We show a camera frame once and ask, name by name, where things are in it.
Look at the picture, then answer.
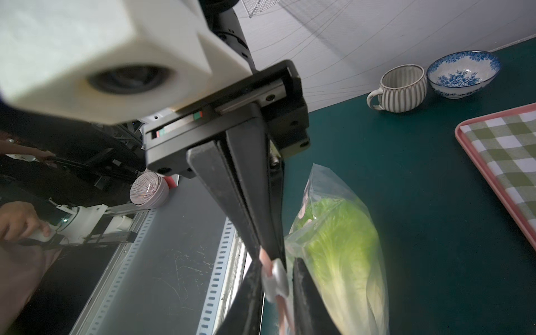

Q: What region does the white wire wall basket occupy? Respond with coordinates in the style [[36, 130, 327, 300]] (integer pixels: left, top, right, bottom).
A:
[[241, 0, 281, 18]]

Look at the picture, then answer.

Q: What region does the blue floral bowl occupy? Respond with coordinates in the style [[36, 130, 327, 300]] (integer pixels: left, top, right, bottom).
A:
[[426, 50, 502, 100]]

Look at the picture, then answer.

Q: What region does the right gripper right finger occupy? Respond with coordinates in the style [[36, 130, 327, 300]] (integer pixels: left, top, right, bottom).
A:
[[293, 258, 340, 335]]

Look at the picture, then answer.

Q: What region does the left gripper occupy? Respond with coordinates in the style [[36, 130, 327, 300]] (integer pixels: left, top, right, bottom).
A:
[[143, 60, 310, 260]]

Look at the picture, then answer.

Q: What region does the white teleoperation handle device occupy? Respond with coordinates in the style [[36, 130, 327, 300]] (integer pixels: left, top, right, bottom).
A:
[[28, 204, 137, 246]]

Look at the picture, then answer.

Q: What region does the green checkered cloth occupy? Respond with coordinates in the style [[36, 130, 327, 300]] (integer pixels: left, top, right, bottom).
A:
[[458, 109, 536, 234]]

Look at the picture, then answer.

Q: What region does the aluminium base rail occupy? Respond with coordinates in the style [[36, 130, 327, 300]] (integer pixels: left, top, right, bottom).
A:
[[69, 209, 256, 335]]

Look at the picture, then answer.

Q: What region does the white vented strip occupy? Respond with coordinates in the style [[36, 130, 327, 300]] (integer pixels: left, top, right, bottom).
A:
[[196, 218, 236, 334]]

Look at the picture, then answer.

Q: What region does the operator bare hand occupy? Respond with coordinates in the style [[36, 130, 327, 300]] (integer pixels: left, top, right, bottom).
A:
[[1, 201, 51, 241]]

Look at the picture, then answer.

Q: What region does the grey striped mug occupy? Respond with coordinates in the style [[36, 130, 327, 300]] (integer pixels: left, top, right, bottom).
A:
[[367, 64, 428, 114]]

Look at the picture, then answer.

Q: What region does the pink tray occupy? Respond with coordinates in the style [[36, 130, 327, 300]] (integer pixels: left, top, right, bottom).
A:
[[454, 102, 536, 251]]

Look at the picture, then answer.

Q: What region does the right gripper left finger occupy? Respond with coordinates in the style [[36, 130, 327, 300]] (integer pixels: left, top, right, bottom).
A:
[[216, 260, 264, 335]]

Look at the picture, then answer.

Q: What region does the pink ribbed round object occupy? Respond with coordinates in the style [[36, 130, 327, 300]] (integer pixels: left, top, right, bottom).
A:
[[129, 171, 169, 209]]

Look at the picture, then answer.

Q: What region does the pink-dotted zipper bag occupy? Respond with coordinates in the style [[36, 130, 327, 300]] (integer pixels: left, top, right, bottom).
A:
[[257, 162, 390, 335]]

